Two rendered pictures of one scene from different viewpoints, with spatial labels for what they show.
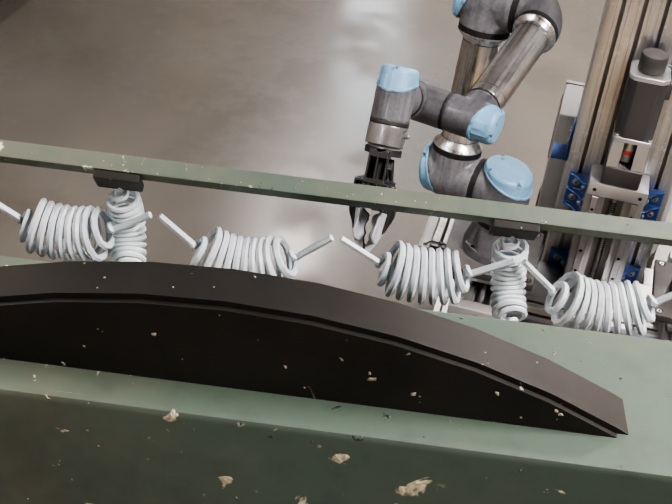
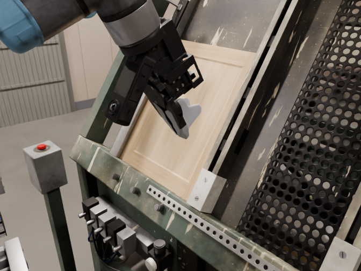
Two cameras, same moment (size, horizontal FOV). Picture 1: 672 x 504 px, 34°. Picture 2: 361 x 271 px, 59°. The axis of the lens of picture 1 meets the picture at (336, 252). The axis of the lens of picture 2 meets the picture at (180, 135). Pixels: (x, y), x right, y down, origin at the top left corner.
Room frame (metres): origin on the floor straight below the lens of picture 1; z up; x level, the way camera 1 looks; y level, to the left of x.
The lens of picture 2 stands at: (2.08, 0.31, 1.58)
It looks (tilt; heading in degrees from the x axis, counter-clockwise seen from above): 26 degrees down; 224
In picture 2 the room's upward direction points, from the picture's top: straight up
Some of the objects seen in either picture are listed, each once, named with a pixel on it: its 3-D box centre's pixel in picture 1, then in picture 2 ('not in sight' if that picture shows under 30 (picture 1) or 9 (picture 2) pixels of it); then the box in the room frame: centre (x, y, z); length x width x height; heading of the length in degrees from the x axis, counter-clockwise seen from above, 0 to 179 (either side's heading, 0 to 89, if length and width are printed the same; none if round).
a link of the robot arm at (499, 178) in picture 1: (502, 189); not in sight; (2.14, -0.37, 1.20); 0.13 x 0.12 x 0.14; 65
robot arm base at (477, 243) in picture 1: (496, 231); not in sight; (2.14, -0.38, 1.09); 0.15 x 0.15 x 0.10
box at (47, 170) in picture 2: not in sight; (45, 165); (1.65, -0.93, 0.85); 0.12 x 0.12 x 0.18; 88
